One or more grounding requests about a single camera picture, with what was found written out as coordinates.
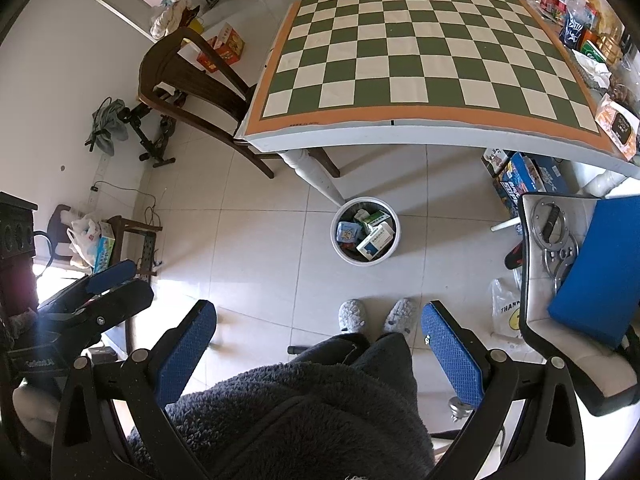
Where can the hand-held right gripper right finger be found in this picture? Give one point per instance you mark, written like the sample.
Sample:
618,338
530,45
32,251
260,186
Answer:
450,350

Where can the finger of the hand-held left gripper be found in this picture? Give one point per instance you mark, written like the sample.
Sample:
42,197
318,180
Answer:
115,272
115,305

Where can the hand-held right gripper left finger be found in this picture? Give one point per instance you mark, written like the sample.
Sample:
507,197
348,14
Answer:
187,350

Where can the white round trash bin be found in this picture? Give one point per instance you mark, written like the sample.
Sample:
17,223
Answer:
395,247

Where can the white box with blue label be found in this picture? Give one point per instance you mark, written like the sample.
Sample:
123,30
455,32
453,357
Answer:
376,244

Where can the green paper box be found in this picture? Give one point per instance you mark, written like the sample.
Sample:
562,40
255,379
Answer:
376,220

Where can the blue cartoon box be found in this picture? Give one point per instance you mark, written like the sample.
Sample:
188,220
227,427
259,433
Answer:
350,235

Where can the blue and white box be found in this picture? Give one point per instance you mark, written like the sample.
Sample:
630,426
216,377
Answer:
106,255

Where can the brown wooden stool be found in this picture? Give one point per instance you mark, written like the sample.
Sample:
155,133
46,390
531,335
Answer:
142,245

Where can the white crumpled plastic bag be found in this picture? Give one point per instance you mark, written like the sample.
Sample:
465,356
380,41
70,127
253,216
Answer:
85,237

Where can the person's right grey slipper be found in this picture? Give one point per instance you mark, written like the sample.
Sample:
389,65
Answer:
401,315

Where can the person's grey slipper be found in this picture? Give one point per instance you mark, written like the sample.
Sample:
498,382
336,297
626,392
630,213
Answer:
401,315
351,316

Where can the white smiley plastic bag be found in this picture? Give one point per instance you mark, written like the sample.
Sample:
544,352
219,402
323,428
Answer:
507,315

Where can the black rimmed white chair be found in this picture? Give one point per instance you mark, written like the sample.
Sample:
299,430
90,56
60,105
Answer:
540,320

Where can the person's left grey slipper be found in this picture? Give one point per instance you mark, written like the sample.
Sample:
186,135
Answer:
351,316

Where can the dark cabinet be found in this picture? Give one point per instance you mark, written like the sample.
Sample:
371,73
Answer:
15,240

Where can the red and black flip flop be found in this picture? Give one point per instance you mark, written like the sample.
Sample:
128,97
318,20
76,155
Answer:
515,255

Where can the black pedal exerciser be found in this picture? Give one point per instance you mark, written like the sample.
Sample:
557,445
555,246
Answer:
150,145

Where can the white rod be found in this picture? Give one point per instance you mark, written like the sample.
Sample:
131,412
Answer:
505,225

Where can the black bin liner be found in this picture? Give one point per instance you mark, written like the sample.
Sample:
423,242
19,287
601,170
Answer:
345,255

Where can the grey cloth bag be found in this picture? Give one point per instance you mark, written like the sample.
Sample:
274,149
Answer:
107,127

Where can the metal rings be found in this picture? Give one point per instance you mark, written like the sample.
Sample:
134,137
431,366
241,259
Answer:
542,220

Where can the blue cushion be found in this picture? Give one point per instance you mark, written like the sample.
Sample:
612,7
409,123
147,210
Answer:
600,270

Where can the blue printed carton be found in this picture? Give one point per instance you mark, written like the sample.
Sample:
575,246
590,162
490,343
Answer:
530,180

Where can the white and black gift box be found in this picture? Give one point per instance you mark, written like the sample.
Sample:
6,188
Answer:
497,160

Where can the dark wooden chair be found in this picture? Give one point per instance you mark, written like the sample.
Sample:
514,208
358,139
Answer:
170,75

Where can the white table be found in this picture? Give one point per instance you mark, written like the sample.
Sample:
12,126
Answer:
400,135

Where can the red and yellow boxes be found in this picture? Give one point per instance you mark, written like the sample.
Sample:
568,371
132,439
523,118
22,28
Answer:
222,47

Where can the pile of clothes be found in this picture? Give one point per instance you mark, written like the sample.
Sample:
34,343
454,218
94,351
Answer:
167,17

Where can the yellow bag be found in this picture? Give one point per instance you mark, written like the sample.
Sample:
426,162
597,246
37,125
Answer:
196,25

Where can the orange snack packet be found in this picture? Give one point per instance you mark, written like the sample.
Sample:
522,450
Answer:
620,127

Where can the green checkered tablecloth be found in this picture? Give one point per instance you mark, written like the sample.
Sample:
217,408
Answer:
400,50

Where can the clear crumpled plastic bag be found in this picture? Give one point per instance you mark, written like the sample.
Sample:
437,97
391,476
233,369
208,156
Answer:
592,72

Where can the green snack box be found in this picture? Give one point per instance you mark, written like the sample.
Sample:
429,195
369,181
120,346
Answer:
595,52

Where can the blue snack bag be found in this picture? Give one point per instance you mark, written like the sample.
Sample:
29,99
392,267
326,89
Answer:
574,30

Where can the yellow bread packets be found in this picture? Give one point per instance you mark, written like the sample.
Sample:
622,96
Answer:
602,7

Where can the black frame chair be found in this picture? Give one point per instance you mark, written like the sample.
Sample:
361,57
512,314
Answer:
55,225

